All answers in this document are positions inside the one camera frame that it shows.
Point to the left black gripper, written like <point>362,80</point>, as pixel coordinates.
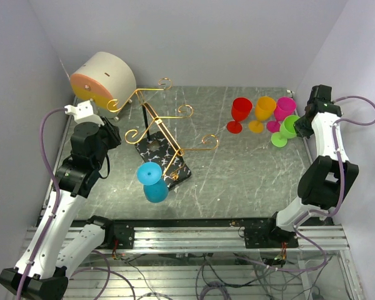
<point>112,131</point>

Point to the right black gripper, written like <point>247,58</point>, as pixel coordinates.
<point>300,130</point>

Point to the green plastic wine glass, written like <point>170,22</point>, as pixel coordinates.
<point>286,132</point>

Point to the magenta plastic wine glass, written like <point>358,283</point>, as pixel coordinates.
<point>285,106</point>

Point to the orange plastic wine glass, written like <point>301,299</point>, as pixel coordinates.
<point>264,109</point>

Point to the red plastic wine glass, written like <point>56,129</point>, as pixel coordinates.
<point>241,108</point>

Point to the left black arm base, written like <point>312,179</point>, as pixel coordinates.
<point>118,235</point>

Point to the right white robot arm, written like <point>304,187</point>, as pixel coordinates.
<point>325,184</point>

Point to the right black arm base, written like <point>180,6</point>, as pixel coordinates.
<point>262,238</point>

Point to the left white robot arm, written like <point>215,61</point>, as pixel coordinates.
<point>44,270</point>

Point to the blue plastic wine glass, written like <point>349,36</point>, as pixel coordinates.
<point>150,175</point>

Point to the round beige drawer cabinet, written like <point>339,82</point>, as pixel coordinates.
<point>107,80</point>

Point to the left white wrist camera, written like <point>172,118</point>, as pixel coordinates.
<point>84,112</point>

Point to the gold wire wine glass rack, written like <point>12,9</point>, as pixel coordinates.
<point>156,143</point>

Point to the aluminium rail frame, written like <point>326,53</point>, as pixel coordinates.
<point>217,263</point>

